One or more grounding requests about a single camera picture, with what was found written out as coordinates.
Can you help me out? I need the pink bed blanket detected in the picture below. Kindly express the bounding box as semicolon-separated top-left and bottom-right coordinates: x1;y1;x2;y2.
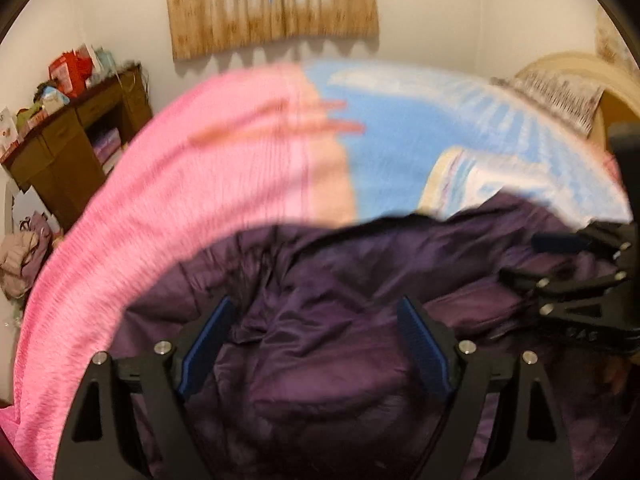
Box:
0;62;358;476

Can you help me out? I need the wide beige window curtain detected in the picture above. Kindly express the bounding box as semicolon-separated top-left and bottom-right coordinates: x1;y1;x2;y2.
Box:
165;0;379;61

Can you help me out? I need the grey patterned pillow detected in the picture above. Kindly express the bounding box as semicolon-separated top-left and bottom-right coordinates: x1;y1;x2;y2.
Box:
490;70;606;136

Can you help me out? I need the purple quilted jacket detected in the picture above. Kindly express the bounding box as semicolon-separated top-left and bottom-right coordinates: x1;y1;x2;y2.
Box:
107;195;636;480

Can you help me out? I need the white printed card box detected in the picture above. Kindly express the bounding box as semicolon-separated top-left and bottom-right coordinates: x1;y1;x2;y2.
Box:
0;107;21;153

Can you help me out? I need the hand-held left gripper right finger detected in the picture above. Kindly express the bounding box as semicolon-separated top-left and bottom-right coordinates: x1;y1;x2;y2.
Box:
396;295;573;480

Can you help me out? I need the narrow beige window curtain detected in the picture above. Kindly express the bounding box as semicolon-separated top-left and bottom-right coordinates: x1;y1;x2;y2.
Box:
594;7;633;68

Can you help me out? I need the brown wooden desk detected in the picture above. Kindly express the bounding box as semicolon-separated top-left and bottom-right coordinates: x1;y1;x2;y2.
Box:
0;62;153;233

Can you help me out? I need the pile of clothes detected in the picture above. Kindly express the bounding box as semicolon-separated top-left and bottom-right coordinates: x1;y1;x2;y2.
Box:
0;210;53;301

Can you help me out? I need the light blue bag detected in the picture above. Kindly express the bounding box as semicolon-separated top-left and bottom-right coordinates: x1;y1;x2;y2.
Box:
40;85;70;115

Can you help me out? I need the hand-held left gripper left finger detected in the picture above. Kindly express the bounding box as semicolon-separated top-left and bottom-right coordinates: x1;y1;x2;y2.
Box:
54;295;238;480

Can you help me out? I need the red gift bag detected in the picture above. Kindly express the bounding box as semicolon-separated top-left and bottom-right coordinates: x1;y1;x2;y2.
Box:
48;50;96;98

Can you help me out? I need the clear glass jar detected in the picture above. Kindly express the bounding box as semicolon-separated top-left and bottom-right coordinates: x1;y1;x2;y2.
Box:
95;49;118;78

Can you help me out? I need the green cloth item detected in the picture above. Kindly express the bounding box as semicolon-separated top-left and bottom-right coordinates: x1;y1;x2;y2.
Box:
17;102;43;128

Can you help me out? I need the stack of boxes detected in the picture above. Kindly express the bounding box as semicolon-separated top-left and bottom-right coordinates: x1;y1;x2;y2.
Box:
92;127;123;166

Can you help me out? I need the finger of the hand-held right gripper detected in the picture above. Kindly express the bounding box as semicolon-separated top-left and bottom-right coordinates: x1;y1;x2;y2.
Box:
500;264;631;312
531;222;636;262

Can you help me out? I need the cream bed headboard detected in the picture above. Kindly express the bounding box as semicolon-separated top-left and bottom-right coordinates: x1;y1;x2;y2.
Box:
515;50;640;161

